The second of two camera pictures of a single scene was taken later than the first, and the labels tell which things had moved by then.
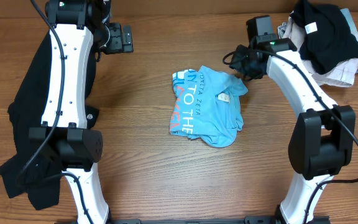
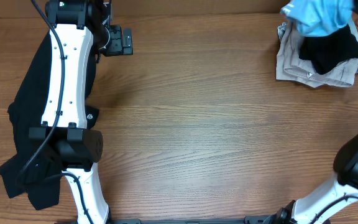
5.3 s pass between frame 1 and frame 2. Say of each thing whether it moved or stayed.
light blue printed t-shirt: moved
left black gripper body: stayed
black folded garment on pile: stayed
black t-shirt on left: stayed
